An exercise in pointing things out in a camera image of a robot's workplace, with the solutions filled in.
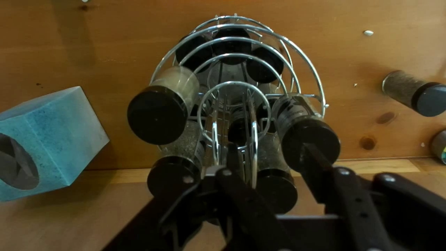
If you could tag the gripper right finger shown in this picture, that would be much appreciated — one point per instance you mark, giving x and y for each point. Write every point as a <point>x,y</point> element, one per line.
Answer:
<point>352,209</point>

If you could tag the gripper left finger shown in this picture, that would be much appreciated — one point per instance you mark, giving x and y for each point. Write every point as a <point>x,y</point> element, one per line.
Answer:
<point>240,205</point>

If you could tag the spice jar with black lid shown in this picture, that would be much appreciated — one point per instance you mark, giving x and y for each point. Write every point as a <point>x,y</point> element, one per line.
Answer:
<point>277,190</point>
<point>231,47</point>
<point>193,52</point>
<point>264,66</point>

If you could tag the spice jar with grey-green contents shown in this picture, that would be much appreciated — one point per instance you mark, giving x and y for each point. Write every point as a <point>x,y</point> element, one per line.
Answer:
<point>170,174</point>

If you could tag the spice jar with dark label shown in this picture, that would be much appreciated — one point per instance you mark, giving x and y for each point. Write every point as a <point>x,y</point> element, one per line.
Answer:
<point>296,118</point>

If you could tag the spice jar with colourful label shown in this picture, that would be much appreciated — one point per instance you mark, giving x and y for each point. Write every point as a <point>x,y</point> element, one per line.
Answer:
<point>439,146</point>

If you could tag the spice jar with pale contents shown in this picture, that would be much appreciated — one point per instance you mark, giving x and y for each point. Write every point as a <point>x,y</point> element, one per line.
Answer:
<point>156,115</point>

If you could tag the spice jar with brown contents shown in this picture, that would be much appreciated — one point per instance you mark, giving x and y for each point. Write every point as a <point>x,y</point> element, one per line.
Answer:
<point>411,92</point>

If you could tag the blue foam block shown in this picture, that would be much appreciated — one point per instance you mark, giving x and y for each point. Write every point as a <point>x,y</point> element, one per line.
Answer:
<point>55,139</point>

